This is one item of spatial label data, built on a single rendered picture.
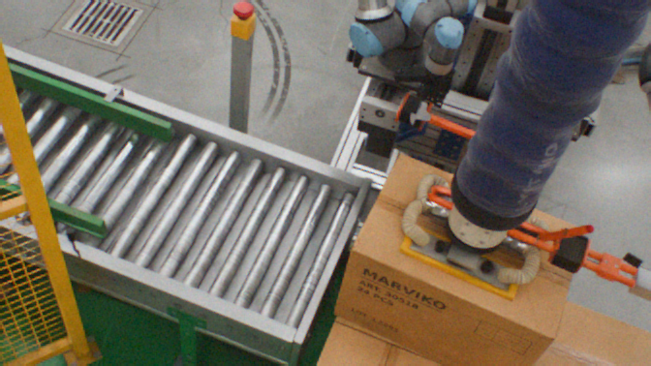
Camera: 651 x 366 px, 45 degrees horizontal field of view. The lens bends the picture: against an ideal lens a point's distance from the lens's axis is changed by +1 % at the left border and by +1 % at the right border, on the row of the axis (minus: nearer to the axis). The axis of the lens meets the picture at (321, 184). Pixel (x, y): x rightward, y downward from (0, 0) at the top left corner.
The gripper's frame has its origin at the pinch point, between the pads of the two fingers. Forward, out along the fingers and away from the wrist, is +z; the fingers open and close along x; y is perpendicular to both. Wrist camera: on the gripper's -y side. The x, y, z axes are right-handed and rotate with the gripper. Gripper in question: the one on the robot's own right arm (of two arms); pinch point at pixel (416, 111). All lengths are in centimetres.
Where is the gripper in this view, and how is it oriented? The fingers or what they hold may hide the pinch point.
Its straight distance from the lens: 239.7
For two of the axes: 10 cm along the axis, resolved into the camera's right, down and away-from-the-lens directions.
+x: 4.1, -7.0, 5.8
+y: 9.0, 3.9, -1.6
